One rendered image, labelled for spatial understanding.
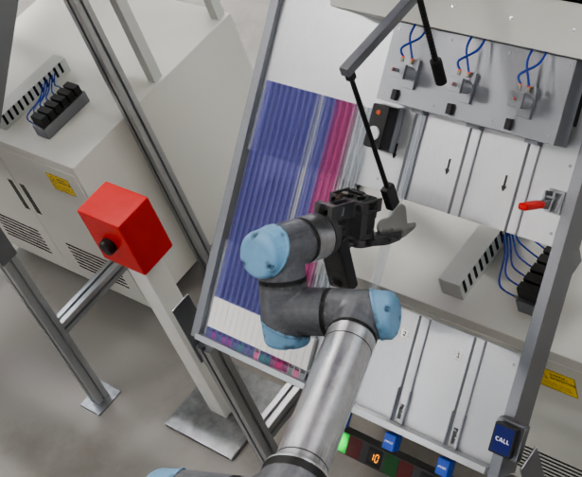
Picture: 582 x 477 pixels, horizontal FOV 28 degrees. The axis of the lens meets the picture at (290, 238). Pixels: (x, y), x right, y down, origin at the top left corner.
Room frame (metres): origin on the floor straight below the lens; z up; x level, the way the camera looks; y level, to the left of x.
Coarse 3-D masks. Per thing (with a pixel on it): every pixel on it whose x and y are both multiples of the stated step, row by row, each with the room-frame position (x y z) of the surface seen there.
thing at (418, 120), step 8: (416, 120) 1.54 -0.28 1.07; (416, 128) 1.53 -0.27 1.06; (416, 136) 1.52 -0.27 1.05; (408, 144) 1.53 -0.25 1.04; (416, 144) 1.52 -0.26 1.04; (408, 152) 1.52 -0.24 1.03; (408, 160) 1.51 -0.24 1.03; (408, 168) 1.50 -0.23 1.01; (400, 176) 1.50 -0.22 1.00; (408, 176) 1.50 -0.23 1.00; (400, 184) 1.49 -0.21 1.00; (400, 192) 1.48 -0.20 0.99; (400, 200) 1.48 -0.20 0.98; (384, 248) 1.44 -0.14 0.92; (384, 256) 1.43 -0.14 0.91; (376, 264) 1.43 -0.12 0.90; (384, 264) 1.43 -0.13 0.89; (376, 272) 1.43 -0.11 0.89; (376, 280) 1.42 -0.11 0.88; (376, 288) 1.41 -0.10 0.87
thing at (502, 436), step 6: (498, 426) 1.09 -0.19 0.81; (498, 432) 1.08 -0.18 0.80; (504, 432) 1.08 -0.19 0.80; (510, 432) 1.07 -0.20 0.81; (492, 438) 1.08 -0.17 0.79; (498, 438) 1.08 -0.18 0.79; (504, 438) 1.07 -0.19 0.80; (510, 438) 1.06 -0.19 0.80; (492, 444) 1.08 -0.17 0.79; (498, 444) 1.07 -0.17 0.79; (504, 444) 1.06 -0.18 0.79; (510, 444) 1.06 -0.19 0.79; (498, 450) 1.07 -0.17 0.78; (504, 450) 1.06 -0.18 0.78
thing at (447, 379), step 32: (416, 320) 1.33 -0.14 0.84; (384, 352) 1.33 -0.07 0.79; (416, 352) 1.29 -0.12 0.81; (448, 352) 1.25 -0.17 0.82; (480, 352) 1.22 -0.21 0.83; (512, 352) 1.18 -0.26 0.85; (384, 384) 1.30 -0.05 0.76; (416, 384) 1.26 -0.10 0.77; (448, 384) 1.22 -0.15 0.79; (480, 384) 1.18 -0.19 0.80; (512, 384) 1.15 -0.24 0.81; (416, 416) 1.22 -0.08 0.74; (448, 416) 1.18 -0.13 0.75; (480, 416) 1.15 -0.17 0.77; (480, 448) 1.12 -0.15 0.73
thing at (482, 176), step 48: (288, 0) 1.89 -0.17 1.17; (288, 48) 1.83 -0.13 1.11; (336, 48) 1.75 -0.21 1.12; (384, 48) 1.68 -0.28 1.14; (336, 96) 1.70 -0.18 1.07; (432, 144) 1.50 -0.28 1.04; (480, 144) 1.44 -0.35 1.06; (528, 144) 1.38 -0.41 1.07; (576, 144) 1.32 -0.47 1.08; (432, 192) 1.45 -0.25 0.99; (480, 192) 1.39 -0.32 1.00; (528, 192) 1.33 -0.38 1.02
